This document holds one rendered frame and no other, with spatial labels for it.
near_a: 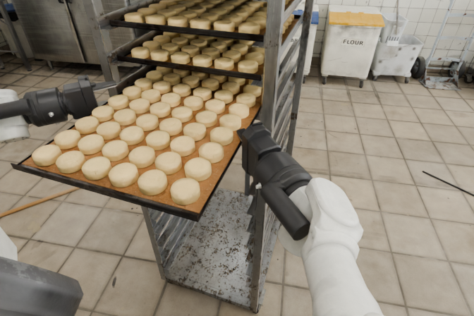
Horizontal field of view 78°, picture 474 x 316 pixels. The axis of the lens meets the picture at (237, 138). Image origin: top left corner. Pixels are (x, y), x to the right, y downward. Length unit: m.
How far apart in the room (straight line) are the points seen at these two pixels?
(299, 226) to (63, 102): 0.64
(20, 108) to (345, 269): 0.73
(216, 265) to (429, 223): 1.37
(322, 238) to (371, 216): 1.73
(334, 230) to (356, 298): 0.09
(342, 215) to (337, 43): 3.10
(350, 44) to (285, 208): 3.10
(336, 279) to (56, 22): 3.94
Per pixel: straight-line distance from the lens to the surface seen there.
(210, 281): 1.56
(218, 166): 0.58
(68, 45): 4.11
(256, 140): 0.57
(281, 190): 0.48
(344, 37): 3.45
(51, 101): 0.84
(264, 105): 0.70
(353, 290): 0.37
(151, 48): 0.90
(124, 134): 0.67
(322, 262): 0.40
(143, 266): 1.83
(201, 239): 1.68
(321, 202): 0.43
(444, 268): 2.09
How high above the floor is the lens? 1.52
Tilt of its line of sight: 36 degrees down
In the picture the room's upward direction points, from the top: straight up
